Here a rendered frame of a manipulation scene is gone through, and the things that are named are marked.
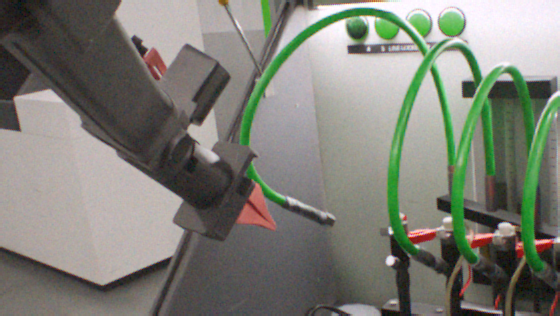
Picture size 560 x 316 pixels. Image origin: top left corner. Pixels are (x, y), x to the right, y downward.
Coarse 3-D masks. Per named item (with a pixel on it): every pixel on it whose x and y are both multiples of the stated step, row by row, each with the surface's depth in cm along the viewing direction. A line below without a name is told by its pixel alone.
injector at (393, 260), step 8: (408, 232) 114; (392, 240) 113; (392, 248) 114; (400, 248) 113; (392, 256) 113; (400, 256) 114; (408, 256) 114; (392, 264) 112; (400, 264) 114; (408, 264) 115; (400, 272) 115; (408, 272) 116; (400, 280) 115; (408, 280) 116; (400, 288) 116; (408, 288) 116; (400, 296) 116; (408, 296) 116; (400, 304) 117; (408, 304) 117; (400, 312) 117; (408, 312) 117
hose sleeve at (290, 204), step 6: (288, 198) 111; (282, 204) 110; (288, 204) 110; (294, 204) 111; (300, 204) 112; (306, 204) 113; (288, 210) 112; (294, 210) 111; (300, 210) 112; (306, 210) 112; (312, 210) 113; (318, 210) 114; (306, 216) 113; (312, 216) 113; (318, 216) 114; (324, 216) 114; (318, 222) 114
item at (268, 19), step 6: (264, 0) 411; (270, 0) 408; (276, 0) 405; (264, 6) 412; (270, 6) 409; (276, 6) 406; (264, 12) 413; (270, 12) 410; (276, 12) 408; (264, 18) 414; (270, 18) 412; (264, 24) 416; (270, 24) 413
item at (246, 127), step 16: (336, 16) 109; (352, 16) 111; (368, 16) 113; (384, 16) 114; (304, 32) 107; (416, 32) 118; (288, 48) 106; (272, 64) 105; (432, 64) 121; (256, 96) 104; (448, 112) 125; (448, 128) 126; (448, 144) 127; (448, 160) 128; (256, 176) 107; (272, 192) 109
